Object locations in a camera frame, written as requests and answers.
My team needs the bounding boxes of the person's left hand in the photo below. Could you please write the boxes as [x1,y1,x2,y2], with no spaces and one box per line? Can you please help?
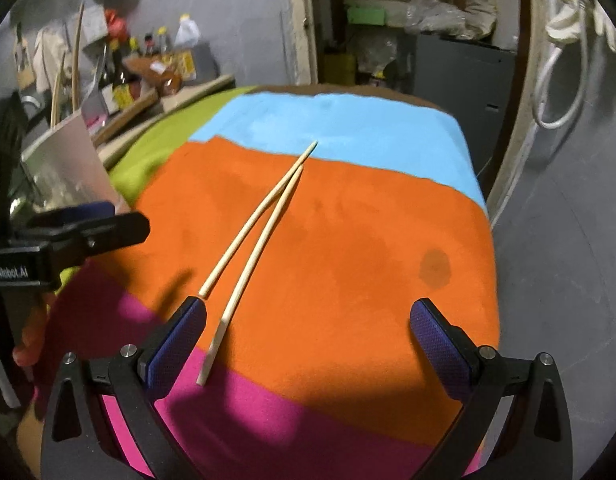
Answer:
[12,304,49,368]

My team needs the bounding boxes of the wooden cutting board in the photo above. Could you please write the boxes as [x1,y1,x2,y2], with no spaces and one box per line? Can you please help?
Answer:
[90,87,161,148]

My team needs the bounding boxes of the wooden chopstick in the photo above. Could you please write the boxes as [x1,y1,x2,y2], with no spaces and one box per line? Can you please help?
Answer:
[198,140,319,298]
[195,166,305,387]
[50,51,69,127]
[70,1,86,112]

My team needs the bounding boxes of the white hose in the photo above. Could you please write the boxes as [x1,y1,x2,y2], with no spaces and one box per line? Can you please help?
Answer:
[530,35,590,131]

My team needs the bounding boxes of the green box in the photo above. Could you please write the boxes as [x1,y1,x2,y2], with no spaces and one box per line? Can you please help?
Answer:
[345,4,387,27]

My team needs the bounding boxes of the brown sauce jar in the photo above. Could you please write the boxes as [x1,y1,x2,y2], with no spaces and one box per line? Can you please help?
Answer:
[158,67,184,97]

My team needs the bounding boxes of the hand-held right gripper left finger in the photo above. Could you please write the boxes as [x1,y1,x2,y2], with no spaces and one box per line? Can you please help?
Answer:
[40,296,208,480]

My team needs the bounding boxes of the colour-block cloth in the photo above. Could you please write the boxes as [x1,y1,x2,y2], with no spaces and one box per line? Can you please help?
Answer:
[33,85,501,480]

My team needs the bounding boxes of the red kitchen object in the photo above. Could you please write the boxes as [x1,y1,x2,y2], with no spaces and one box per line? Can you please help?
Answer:
[105,9,127,42]

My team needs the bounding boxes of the yellow labelled packet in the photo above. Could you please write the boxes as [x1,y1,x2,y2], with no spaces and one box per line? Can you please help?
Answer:
[170,51,197,81]

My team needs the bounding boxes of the clear plastic bag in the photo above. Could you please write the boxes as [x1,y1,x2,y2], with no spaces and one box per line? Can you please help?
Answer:
[403,0,471,37]

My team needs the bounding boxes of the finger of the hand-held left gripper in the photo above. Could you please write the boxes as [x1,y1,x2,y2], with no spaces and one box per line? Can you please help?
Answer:
[15,211,152,262]
[18,201,117,233]

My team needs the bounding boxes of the white gloves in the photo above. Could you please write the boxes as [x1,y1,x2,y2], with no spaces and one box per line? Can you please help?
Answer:
[545,0,616,58]

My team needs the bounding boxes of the dark grey cabinet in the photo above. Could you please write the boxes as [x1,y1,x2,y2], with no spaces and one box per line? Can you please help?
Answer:
[415,32,518,186]

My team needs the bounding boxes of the dark bottle yellow label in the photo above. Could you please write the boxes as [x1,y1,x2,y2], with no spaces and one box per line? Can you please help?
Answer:
[111,50,135,110]

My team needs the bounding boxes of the kitchen cleaver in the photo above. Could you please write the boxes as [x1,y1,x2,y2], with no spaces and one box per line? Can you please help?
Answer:
[82,42,110,127]

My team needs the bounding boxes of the cream door frame post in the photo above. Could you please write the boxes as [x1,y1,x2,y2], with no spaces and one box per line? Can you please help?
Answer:
[287,0,320,86]

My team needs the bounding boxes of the pale utensil holder cup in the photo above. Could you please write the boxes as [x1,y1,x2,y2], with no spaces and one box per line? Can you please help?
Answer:
[20,110,134,217]

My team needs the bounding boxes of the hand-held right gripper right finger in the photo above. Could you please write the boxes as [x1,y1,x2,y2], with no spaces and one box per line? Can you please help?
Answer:
[409,298,574,480]

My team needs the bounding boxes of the white plastic bottle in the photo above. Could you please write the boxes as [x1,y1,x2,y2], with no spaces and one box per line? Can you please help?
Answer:
[174,13,202,52]

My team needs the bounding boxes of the yellow container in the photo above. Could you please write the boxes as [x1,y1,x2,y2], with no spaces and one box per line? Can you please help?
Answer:
[323,51,357,86]

